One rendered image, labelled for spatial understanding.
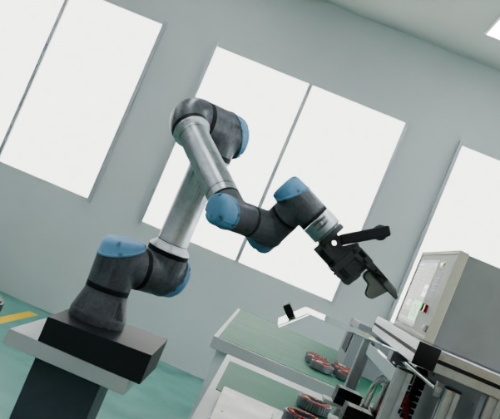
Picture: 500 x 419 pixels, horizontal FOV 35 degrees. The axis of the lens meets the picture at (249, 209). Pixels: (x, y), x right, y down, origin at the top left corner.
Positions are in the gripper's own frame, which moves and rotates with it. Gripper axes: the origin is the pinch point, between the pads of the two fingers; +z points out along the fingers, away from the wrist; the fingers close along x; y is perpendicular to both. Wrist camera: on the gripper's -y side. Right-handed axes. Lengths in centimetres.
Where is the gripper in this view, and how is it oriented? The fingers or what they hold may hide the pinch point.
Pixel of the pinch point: (395, 292)
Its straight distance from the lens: 181.8
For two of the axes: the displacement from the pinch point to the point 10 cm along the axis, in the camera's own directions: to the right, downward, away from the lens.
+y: -7.4, 6.7, -0.1
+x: -0.4, -0.6, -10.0
